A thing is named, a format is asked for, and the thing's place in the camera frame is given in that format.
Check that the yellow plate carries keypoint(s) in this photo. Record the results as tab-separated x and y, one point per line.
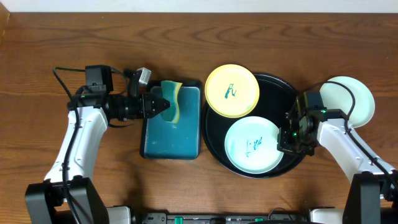
232	91

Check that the round black serving tray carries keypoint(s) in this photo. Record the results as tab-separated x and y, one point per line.
276	98

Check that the brown cardboard box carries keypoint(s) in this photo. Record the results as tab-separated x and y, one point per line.
4	19

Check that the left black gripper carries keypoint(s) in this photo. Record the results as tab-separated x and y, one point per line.
143	106

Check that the light blue plate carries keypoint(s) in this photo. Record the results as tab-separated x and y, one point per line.
336	97

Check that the green yellow sponge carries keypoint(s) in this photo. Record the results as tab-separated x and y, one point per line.
170	92

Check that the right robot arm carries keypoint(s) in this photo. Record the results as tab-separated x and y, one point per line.
372	197

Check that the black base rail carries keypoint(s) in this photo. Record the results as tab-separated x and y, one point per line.
181	218

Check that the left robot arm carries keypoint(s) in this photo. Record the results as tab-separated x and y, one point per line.
67	194

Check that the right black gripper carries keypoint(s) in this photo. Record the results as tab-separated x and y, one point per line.
283	144

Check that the white plate with scribble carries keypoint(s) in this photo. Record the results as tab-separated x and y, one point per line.
251	145

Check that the teal rectangular tray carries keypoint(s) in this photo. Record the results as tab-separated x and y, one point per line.
181	140

